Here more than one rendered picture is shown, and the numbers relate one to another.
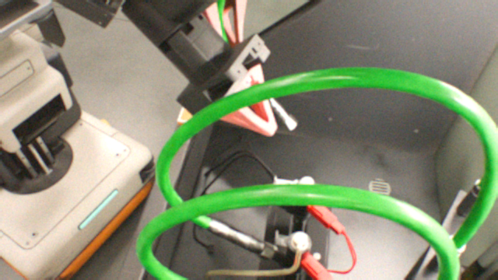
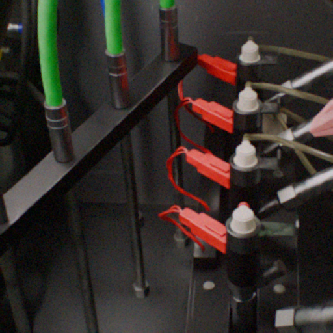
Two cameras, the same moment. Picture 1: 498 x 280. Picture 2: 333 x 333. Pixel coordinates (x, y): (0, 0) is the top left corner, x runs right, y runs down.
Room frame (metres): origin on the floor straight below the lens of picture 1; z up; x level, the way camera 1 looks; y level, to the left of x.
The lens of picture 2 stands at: (0.77, -0.15, 1.57)
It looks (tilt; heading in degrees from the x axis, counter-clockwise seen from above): 41 degrees down; 177
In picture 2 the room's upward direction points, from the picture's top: 4 degrees counter-clockwise
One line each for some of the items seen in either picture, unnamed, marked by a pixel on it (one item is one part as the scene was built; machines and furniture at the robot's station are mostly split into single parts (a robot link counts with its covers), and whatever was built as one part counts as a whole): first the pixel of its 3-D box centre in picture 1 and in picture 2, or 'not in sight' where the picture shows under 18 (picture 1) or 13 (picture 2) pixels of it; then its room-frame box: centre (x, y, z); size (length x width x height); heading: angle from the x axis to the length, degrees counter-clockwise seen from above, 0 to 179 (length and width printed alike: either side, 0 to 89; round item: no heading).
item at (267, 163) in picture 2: (289, 239); (261, 160); (0.22, -0.05, 1.10); 0.03 x 0.02 x 0.01; 79
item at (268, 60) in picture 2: not in sight; (263, 56); (0.06, -0.02, 1.10); 0.03 x 0.02 x 0.01; 79
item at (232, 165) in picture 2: (285, 273); (256, 244); (0.22, -0.05, 1.00); 0.05 x 0.03 x 0.21; 79
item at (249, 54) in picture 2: not in sight; (250, 57); (0.06, -0.03, 1.10); 0.02 x 0.02 x 0.03
